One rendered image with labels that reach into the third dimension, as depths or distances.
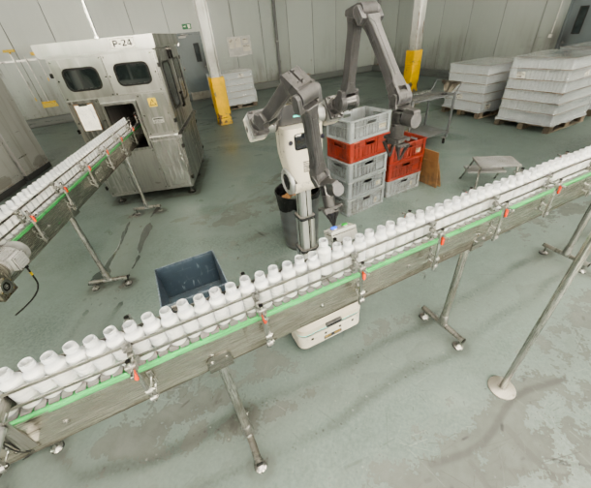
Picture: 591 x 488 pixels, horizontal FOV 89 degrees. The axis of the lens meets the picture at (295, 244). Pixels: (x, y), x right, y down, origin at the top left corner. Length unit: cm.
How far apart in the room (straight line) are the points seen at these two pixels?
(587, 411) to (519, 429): 43
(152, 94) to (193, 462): 391
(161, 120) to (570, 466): 482
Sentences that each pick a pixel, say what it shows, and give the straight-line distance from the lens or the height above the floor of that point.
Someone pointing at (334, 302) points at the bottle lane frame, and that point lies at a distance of 139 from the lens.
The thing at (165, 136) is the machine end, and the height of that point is 88.
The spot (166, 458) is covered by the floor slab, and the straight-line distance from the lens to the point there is 221.
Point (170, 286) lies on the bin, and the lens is 180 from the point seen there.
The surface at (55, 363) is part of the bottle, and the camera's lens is 124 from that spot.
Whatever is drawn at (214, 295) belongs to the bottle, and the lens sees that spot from 113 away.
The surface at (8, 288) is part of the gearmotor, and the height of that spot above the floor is 90.
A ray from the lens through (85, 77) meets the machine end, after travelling 474.
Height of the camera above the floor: 191
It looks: 36 degrees down
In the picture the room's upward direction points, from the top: 6 degrees counter-clockwise
